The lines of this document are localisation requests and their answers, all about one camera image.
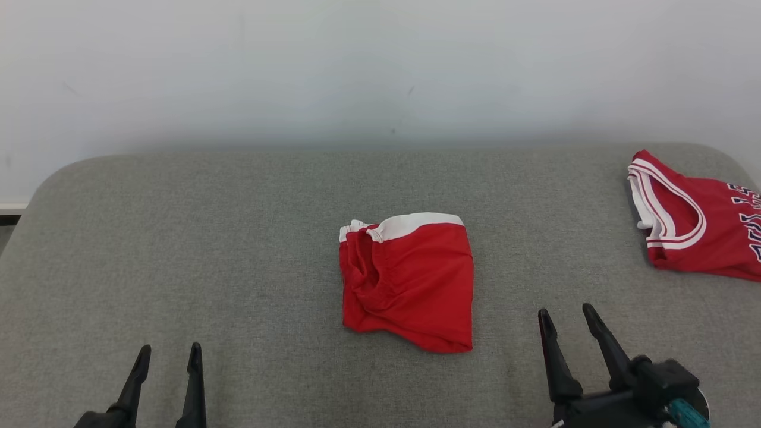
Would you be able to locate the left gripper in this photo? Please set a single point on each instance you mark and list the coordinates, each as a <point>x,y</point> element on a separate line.
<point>98,420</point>

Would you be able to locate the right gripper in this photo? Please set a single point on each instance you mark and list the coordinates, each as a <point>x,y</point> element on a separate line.
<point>606,410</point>

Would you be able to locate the red basketball jersey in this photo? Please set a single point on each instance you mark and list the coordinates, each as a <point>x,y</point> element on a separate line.
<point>707,232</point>

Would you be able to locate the red shorts white stripe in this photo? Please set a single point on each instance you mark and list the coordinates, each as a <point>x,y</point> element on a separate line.
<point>416,285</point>

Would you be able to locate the grey fabric sofa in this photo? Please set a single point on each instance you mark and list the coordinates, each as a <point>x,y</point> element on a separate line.
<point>238,238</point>

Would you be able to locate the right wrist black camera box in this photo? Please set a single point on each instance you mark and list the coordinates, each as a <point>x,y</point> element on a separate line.
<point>666,380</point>

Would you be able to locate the white wall baseboard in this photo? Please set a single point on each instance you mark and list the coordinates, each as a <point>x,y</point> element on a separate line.
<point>13,208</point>

